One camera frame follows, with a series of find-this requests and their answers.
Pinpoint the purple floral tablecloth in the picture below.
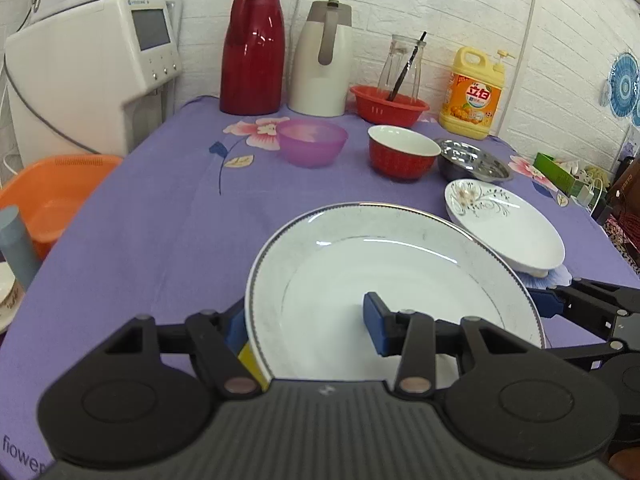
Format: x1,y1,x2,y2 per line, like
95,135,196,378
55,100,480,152
0,95,640,480

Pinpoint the white water dispenser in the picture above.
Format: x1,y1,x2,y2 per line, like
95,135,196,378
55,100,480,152
4,0,183,158

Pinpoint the green tissue box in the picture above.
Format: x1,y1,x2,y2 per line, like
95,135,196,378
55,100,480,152
532,152,601,206

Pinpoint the orange plastic basin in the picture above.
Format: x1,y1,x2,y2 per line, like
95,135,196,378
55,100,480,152
0,155,123,261

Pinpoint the red thermos jug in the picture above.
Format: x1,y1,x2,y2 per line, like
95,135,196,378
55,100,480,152
220,0,286,116

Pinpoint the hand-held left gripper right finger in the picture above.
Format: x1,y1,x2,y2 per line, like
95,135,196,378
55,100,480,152
363,292,547,397

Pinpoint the red patterned cloth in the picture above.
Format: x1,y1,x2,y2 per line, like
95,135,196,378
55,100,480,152
602,210,640,277

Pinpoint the yellow detergent bottle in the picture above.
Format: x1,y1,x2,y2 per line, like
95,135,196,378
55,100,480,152
438,46,516,141

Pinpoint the grey cable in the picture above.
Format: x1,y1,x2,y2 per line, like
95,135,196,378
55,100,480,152
4,52,103,156

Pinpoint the stainless steel bowl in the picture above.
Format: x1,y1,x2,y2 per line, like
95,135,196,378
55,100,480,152
434,138,516,183

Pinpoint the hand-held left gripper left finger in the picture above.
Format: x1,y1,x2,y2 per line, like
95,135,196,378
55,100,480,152
102,307,267,401

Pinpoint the red plastic basket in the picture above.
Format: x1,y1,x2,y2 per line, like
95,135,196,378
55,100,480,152
349,85,431,128

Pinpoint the white thermos jug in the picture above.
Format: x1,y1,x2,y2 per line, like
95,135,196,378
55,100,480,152
287,0,353,117

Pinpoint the black bottle brush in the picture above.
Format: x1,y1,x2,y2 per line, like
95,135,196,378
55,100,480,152
387,31,427,102

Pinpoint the large white plate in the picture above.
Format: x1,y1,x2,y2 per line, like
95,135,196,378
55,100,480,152
244,202,546,393

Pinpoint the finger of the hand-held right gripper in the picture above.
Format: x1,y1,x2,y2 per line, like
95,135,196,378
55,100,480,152
545,339,630,370
529,277,640,336

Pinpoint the brown box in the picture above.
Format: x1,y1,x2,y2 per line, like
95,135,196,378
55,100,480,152
606,159,640,221

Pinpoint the yellow flat piece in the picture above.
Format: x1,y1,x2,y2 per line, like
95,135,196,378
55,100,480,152
239,342,271,392

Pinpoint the purple plastic bowl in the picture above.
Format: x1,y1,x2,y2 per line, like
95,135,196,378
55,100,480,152
276,120,349,169

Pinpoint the white wall cable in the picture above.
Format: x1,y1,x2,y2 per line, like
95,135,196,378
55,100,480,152
517,0,542,63
294,0,307,61

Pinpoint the clear glass bottle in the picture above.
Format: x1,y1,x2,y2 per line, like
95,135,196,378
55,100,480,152
377,34,427,103

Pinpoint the white floral plate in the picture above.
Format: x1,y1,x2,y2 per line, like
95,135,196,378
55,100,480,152
444,179,567,278

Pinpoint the grey-blue cylinder bottle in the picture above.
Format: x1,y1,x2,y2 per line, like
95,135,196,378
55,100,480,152
0,206,41,291

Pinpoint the white charger plug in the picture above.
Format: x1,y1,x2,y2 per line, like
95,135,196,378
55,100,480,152
575,180,602,209

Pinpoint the red bowl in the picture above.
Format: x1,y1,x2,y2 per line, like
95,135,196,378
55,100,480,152
367,125,442,183

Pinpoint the blue fan wall decoration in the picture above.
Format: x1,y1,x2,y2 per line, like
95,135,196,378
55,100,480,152
600,50,640,128

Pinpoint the white ceramic cup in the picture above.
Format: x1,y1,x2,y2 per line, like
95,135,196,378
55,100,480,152
0,262,26,333

